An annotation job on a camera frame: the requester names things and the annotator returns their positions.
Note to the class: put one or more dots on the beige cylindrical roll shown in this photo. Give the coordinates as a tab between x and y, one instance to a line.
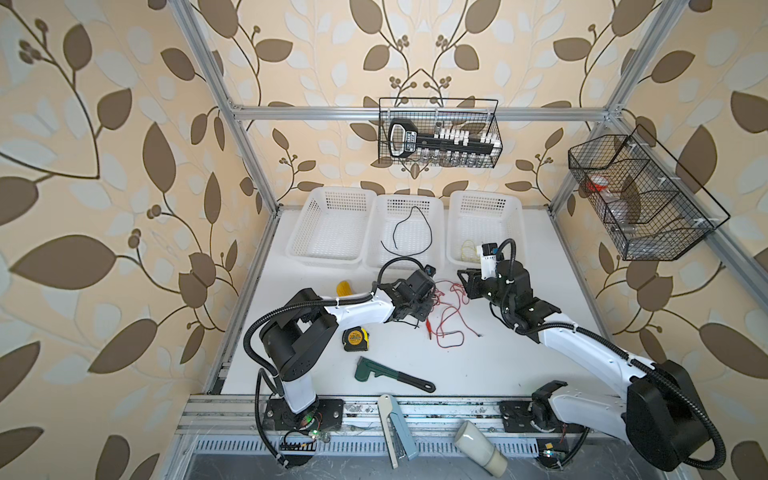
470	441

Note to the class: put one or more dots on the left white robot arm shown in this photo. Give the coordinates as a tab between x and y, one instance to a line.
288	342

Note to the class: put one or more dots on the green black pipe wrench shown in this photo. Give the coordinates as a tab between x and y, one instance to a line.
367	368

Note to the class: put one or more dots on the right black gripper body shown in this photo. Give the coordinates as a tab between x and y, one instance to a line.
491	295

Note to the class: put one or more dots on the black wire basket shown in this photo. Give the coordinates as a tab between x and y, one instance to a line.
656	208
473	114

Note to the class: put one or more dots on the black socket set holder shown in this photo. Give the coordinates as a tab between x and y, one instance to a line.
403	139

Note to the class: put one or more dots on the right black wire basket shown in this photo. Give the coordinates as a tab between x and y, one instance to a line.
656	208

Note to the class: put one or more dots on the red item in wire basket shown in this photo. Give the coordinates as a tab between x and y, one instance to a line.
596	183

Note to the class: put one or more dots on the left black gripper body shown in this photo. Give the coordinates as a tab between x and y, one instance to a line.
422	308

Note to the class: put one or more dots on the left white plastic basket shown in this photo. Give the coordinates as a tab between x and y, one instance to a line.
332	227

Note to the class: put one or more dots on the right white plastic basket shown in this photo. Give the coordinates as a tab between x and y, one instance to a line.
475	218

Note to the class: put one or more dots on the back black wire basket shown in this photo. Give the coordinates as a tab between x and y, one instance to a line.
473	114

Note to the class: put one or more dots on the middle white plastic basket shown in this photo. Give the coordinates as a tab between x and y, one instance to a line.
403	225

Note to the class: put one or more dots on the yellow black tape measure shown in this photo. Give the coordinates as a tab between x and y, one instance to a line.
355	339

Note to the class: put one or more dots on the yellow corn cob toy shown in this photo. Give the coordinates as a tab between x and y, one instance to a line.
344	289

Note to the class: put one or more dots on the white plastic basket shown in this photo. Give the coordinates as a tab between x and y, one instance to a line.
475	218
332	227
403	225

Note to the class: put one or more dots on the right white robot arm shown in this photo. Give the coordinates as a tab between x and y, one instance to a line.
654	407

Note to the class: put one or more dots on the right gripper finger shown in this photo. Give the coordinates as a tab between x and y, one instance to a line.
474	292
470	278

